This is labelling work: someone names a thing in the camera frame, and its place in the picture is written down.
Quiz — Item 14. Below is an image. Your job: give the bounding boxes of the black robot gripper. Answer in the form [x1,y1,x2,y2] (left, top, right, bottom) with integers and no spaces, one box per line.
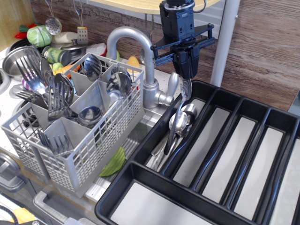
[151,0,214,79]

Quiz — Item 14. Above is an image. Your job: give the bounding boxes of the small steel spoon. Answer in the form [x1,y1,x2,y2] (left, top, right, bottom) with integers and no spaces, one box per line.
[164,78,192,155]

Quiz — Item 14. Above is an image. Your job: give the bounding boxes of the large spoon in basket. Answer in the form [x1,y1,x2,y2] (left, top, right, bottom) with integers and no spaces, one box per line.
[106,72,132,100]

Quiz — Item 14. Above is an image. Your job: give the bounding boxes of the spoon in rear compartment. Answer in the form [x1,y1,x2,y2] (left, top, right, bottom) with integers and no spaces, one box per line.
[84,54,102,82]

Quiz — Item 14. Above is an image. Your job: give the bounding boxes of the spoon in compartment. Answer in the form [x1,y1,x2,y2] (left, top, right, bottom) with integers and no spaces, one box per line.
[77,106,103,127]
[84,54,102,82]

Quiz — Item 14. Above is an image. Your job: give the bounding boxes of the spoon in front compartment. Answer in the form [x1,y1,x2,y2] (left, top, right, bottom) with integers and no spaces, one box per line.
[77,106,103,127]

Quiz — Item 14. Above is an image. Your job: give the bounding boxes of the black cutlery tray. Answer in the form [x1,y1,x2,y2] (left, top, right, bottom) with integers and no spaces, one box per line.
[95,81,300,225]

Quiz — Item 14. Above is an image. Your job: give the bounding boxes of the grey plastic cutlery basket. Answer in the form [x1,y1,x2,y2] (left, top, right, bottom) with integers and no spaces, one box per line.
[1,57,145,197]

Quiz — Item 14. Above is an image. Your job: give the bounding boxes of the silver toy faucet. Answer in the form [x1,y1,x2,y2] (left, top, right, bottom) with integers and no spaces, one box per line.
[107,27,179,108]

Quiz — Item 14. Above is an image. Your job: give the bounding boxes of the yellow toy fruit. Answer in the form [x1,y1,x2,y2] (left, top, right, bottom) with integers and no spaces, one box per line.
[127,56,140,73]

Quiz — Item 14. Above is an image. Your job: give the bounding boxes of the round wooden shelf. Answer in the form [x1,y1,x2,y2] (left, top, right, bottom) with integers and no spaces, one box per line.
[88,0,221,15]

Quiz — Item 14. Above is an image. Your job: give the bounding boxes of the small hanging grater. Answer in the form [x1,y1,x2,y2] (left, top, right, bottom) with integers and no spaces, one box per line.
[73,0,89,45]

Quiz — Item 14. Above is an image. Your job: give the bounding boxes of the green toy can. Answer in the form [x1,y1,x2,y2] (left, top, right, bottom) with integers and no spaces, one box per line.
[42,46,71,66]

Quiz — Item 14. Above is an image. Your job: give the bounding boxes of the hanging slotted ladle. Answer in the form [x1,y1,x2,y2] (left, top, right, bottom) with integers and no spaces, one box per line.
[45,0,62,36]

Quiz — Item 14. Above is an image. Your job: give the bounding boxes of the green cabbage toy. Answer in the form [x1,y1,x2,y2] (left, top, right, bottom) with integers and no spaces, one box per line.
[27,25,53,47]

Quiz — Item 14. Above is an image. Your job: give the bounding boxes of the steel fork upright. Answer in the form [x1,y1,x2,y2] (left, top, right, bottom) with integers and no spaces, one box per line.
[15,57,46,95]

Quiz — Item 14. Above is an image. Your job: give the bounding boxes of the forks in front compartment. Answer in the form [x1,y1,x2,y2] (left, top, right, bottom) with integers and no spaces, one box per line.
[38,131,74,156]

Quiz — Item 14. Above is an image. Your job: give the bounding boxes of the steel pot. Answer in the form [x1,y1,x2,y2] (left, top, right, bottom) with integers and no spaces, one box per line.
[2,46,42,81]

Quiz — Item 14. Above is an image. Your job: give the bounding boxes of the white metal post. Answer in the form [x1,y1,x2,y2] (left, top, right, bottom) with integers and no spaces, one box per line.
[210,0,240,87]

